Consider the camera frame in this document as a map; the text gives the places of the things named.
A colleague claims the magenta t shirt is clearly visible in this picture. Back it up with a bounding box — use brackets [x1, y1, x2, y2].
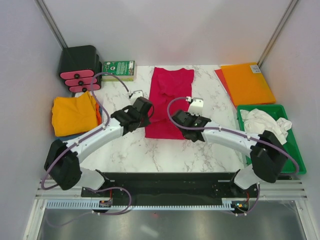
[145, 67, 195, 140]

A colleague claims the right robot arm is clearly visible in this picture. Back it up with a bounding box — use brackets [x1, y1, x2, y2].
[169, 110, 288, 197]

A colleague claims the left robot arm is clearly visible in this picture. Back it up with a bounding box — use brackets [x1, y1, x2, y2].
[44, 96, 153, 197]

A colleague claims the orange folded t shirt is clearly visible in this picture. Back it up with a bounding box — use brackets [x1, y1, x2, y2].
[95, 103, 102, 125]

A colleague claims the green white box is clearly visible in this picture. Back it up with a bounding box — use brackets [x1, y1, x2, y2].
[102, 60, 137, 82]

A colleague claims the white crumpled t shirt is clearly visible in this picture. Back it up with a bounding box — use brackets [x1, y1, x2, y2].
[240, 108, 292, 145]

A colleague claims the red plastic folder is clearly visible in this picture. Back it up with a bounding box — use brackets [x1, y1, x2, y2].
[214, 69, 237, 109]

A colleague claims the yellow folded t shirt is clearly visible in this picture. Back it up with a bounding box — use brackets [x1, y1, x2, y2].
[51, 91, 97, 136]

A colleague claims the orange plastic folder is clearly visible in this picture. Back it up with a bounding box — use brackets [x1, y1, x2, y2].
[220, 62, 276, 106]

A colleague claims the blue folded t shirt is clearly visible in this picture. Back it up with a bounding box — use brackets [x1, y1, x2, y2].
[56, 108, 104, 141]

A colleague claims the black pink drawer organizer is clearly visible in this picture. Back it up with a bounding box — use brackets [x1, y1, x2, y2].
[58, 45, 102, 93]

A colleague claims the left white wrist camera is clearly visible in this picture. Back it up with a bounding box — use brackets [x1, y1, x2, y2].
[129, 90, 144, 102]

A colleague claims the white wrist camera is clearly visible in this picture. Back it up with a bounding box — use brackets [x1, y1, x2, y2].
[186, 96, 204, 116]
[129, 90, 144, 102]

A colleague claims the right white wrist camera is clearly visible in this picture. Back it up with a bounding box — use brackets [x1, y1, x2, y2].
[186, 96, 204, 116]

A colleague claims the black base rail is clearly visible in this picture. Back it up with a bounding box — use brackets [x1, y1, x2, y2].
[81, 172, 258, 207]

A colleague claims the white cable duct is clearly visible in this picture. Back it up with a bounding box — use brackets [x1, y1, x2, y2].
[45, 199, 235, 211]

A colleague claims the left aluminium corner post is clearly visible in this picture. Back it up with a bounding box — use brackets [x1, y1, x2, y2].
[35, 0, 68, 49]

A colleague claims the aluminium corner post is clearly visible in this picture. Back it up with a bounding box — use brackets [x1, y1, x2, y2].
[257, 0, 300, 68]
[35, 0, 68, 49]

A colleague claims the right aluminium corner post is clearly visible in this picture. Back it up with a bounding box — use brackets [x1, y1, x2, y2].
[257, 0, 300, 68]

